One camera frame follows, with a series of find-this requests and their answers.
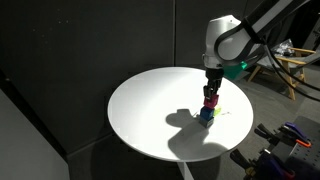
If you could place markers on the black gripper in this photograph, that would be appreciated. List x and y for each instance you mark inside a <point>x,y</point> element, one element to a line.
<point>214,77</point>

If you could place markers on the pink block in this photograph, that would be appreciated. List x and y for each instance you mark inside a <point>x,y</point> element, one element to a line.
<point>212,102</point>

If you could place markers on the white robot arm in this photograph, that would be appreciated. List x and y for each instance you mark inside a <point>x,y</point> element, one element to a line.
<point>230,41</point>

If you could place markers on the yellow-green block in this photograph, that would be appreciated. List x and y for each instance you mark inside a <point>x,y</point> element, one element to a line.
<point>217,111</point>

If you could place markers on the blue block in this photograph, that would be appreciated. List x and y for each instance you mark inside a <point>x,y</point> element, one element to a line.
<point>206,113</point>

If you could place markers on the grey block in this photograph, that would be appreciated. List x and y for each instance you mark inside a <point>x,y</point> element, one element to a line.
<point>206,123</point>

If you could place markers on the white round table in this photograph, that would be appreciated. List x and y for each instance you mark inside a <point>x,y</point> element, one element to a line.
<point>157,113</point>

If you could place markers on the plastic bag on chair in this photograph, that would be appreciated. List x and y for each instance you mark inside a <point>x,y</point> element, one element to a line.
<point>285,48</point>

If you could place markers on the wooden armchair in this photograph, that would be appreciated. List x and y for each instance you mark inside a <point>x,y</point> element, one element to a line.
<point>290,69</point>

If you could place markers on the purple orange clamp upper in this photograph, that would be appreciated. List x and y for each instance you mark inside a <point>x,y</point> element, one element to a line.
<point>287,133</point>

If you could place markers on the purple orange clamp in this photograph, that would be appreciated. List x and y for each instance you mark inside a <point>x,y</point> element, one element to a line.
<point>266,167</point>
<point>287,133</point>

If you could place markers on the purple orange clamp lower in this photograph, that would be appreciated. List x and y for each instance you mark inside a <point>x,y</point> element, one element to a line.
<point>266,167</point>

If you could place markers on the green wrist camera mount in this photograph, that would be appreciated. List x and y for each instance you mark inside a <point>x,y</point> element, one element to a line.
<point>232,72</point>

